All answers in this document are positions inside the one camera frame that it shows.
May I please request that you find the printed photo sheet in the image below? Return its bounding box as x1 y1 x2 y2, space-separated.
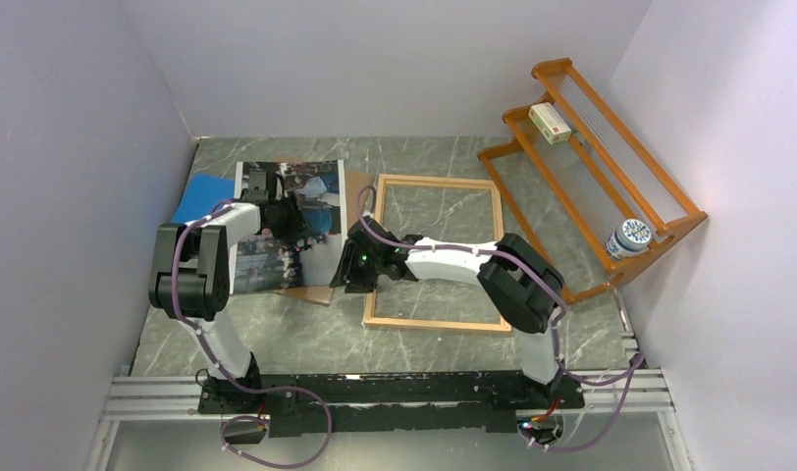
231 159 346 294

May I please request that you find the light wooden picture frame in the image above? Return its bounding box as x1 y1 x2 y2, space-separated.
362 174 511 333

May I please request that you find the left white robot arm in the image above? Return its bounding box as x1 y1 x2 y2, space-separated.
148 171 306 412

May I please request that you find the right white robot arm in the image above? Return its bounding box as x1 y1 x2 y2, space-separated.
330 216 567 407

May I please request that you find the brown cardboard backing board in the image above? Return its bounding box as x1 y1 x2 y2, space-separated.
276 170 376 307

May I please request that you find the blue paper sheet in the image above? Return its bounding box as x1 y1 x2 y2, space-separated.
171 175 235 223

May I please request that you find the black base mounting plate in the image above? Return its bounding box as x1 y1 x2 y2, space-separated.
197 370 585 438

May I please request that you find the white red small box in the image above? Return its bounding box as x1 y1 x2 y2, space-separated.
528 102 572 145

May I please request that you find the orange wooden shelf rack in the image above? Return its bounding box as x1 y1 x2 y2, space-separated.
478 58 708 304

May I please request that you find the blue white ceramic jar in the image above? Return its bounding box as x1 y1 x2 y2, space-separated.
605 219 653 260

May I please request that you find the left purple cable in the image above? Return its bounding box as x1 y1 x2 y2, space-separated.
169 199 334 469

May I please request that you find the purple cable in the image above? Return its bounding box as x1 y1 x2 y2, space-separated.
357 184 646 454
169 199 334 469

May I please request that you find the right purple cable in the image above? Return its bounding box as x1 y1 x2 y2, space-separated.
357 184 646 454

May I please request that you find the aluminium rail frame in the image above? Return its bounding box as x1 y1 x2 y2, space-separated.
87 369 693 470

